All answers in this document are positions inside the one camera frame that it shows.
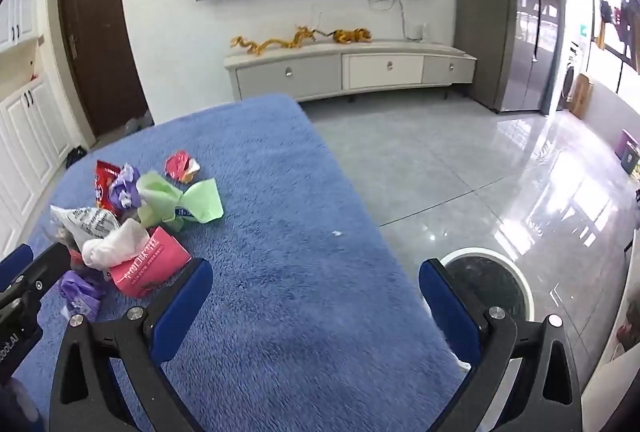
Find green paper piece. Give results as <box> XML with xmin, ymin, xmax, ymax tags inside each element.
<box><xmin>136</xmin><ymin>172</ymin><xmax>225</xmax><ymax>233</ymax></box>

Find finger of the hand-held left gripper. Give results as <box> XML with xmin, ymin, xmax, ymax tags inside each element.
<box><xmin>0</xmin><ymin>242</ymin><xmax>72</xmax><ymax>309</ymax></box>
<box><xmin>0</xmin><ymin>243</ymin><xmax>35</xmax><ymax>286</ymax></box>

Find dark brown door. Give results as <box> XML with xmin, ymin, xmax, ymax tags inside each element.
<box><xmin>56</xmin><ymin>0</ymin><xmax>149</xmax><ymax>138</ymax></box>

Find white wall cabinet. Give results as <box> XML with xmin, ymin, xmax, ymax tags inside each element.
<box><xmin>0</xmin><ymin>0</ymin><xmax>41</xmax><ymax>53</ymax></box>

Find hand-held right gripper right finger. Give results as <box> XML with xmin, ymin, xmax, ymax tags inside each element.
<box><xmin>418</xmin><ymin>257</ymin><xmax>583</xmax><ymax>432</ymax></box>

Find grey steel refrigerator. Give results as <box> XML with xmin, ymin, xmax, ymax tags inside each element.
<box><xmin>452</xmin><ymin>0</ymin><xmax>563</xmax><ymax>114</ymax></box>

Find crumpled white tissue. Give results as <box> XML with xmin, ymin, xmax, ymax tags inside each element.
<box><xmin>81</xmin><ymin>218</ymin><xmax>151</xmax><ymax>270</ymax></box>

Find pink paper packet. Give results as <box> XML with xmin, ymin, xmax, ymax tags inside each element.
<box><xmin>107</xmin><ymin>226</ymin><xmax>193</xmax><ymax>299</ymax></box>

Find golden dragon ornament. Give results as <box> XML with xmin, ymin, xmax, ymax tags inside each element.
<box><xmin>230</xmin><ymin>26</ymin><xmax>331</xmax><ymax>56</ymax></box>

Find blue fluffy blanket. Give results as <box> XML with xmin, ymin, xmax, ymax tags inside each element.
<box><xmin>25</xmin><ymin>93</ymin><xmax>471</xmax><ymax>432</ymax></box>

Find red snack packet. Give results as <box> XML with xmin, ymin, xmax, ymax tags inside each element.
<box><xmin>95</xmin><ymin>159</ymin><xmax>123</xmax><ymax>213</ymax></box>

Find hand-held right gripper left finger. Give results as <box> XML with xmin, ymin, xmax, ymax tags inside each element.
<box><xmin>49</xmin><ymin>257</ymin><xmax>214</xmax><ymax>432</ymax></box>

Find purple white plastic wrapper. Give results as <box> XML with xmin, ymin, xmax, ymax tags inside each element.
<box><xmin>59</xmin><ymin>269</ymin><xmax>106</xmax><ymax>319</ymax></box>
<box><xmin>109</xmin><ymin>163</ymin><xmax>142</xmax><ymax>209</ymax></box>

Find hanging clothes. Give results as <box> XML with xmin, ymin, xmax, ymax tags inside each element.
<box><xmin>597</xmin><ymin>0</ymin><xmax>637</xmax><ymax>56</ymax></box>

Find brown cardboard box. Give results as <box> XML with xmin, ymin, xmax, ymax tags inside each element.
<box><xmin>568</xmin><ymin>73</ymin><xmax>594</xmax><ymax>119</ymax></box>

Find crumpled red wrapper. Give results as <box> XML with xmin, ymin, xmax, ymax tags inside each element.
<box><xmin>165</xmin><ymin>151</ymin><xmax>202</xmax><ymax>184</ymax></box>

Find round white trash bin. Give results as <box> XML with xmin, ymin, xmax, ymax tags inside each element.
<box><xmin>440</xmin><ymin>247</ymin><xmax>529</xmax><ymax>328</ymax></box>

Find white washing machine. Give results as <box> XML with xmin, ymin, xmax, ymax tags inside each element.
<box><xmin>560</xmin><ymin>40</ymin><xmax>583</xmax><ymax>110</ymax></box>

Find grey white television cabinet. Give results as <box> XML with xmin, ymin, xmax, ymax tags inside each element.
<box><xmin>223</xmin><ymin>40</ymin><xmax>477</xmax><ymax>103</ymax></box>

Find white printed plastic bag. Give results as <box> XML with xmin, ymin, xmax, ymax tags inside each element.
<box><xmin>50</xmin><ymin>205</ymin><xmax>121</xmax><ymax>248</ymax></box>

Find white side furniture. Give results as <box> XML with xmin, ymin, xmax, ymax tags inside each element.
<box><xmin>580</xmin><ymin>222</ymin><xmax>640</xmax><ymax>432</ymax></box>

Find golden tiger ornament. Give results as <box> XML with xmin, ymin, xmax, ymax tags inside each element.
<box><xmin>332</xmin><ymin>28</ymin><xmax>373</xmax><ymax>46</ymax></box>

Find purple storage box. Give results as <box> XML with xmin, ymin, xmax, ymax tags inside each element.
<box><xmin>614</xmin><ymin>129</ymin><xmax>640</xmax><ymax>174</ymax></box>

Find hanging television cables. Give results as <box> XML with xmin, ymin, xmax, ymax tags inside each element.
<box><xmin>362</xmin><ymin>0</ymin><xmax>408</xmax><ymax>38</ymax></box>

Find white base cabinet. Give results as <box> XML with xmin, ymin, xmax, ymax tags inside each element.
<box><xmin>0</xmin><ymin>77</ymin><xmax>71</xmax><ymax>243</ymax></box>

